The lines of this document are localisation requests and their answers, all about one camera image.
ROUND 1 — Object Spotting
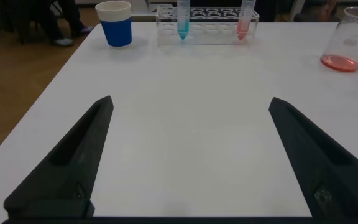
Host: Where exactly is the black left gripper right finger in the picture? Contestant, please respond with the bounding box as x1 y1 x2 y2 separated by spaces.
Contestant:
268 96 358 218

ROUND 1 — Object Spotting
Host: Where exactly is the blue pigment test tube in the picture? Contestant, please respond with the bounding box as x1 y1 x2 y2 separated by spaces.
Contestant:
177 0 191 40

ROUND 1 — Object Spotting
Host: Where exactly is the clear acrylic test tube rack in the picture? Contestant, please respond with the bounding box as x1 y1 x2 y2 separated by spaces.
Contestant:
155 5 260 47

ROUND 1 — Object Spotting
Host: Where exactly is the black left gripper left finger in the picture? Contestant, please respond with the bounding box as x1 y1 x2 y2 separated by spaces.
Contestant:
3 95 114 218

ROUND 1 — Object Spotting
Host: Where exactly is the clear glass beaker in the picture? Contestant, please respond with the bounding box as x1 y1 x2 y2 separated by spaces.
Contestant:
319 6 358 73

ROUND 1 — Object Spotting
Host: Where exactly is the blue and white paper cup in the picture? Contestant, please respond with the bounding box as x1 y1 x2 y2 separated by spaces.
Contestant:
94 0 133 49

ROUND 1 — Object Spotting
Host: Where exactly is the red pigment test tube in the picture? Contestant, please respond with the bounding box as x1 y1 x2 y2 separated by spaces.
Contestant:
236 0 257 40

